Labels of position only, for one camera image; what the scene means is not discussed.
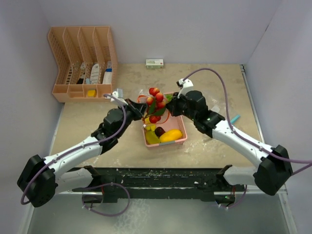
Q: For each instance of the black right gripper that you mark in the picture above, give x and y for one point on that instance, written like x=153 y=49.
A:
x=172 y=105

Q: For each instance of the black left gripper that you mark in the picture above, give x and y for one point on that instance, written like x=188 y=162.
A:
x=138 y=109

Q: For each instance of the red strawberry cluster with leaves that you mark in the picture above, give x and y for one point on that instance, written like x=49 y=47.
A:
x=156 y=103

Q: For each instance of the clear orange-zipper bag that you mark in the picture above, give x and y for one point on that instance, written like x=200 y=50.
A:
x=142 y=99

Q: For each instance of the dark red plum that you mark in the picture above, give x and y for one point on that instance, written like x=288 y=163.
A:
x=159 y=131

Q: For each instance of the clear blue-zipper bag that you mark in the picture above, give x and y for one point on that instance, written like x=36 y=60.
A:
x=219 y=106

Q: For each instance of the green grape bunch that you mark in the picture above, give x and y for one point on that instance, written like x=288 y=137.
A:
x=169 y=97

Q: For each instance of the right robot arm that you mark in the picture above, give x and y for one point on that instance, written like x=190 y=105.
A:
x=270 y=165

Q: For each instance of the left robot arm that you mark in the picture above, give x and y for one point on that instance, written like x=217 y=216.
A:
x=38 y=179

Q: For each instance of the pink plastic basket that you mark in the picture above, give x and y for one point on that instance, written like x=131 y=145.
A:
x=159 y=126

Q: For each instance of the yellow banana bunch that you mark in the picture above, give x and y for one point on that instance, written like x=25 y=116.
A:
x=150 y=123

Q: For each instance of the yellow mango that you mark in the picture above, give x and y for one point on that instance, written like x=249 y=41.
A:
x=171 y=135

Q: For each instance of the green starfruit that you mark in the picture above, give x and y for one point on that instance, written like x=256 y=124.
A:
x=151 y=138

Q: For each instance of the green white small box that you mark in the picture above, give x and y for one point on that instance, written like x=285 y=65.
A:
x=154 y=63

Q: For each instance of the yellow sponge in organizer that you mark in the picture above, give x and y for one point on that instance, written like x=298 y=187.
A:
x=91 y=93

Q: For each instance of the white tube in organizer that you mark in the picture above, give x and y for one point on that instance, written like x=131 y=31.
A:
x=95 y=74

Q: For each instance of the orange desk file organizer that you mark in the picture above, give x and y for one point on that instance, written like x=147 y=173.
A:
x=76 y=49

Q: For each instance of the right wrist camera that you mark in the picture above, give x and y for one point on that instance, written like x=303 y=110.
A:
x=185 y=86

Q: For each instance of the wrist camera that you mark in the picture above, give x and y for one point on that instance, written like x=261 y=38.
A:
x=185 y=86
x=117 y=93

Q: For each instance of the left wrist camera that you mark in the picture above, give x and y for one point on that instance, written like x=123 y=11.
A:
x=117 y=93

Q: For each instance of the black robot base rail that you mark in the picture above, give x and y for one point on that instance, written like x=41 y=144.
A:
x=204 y=184

